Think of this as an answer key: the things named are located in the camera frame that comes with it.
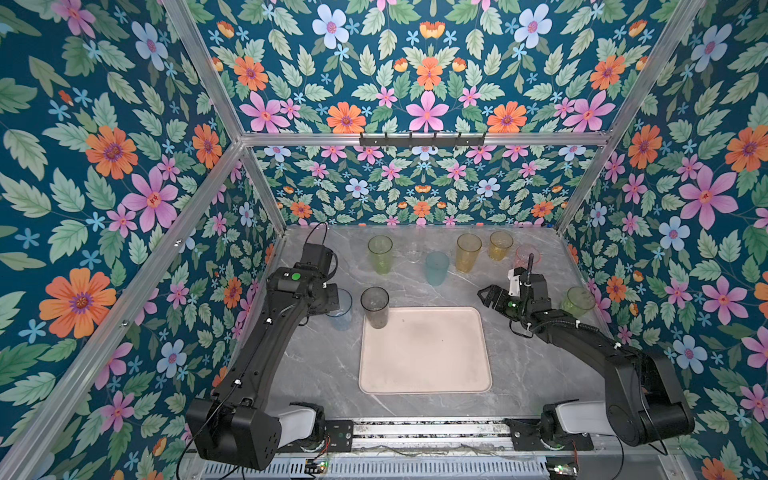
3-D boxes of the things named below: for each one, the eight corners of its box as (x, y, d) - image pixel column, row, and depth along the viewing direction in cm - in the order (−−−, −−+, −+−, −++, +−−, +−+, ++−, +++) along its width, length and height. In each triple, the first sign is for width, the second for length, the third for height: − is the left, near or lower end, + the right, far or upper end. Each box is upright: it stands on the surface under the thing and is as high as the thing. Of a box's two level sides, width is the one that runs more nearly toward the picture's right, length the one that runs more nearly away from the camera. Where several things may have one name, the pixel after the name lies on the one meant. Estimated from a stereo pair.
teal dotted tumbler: (425, 286, 105) (427, 266, 96) (425, 271, 109) (426, 251, 100) (446, 286, 105) (450, 266, 96) (445, 271, 109) (448, 251, 100)
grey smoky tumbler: (364, 331, 94) (359, 309, 83) (366, 309, 99) (361, 286, 88) (389, 331, 94) (386, 309, 83) (390, 309, 99) (388, 286, 88)
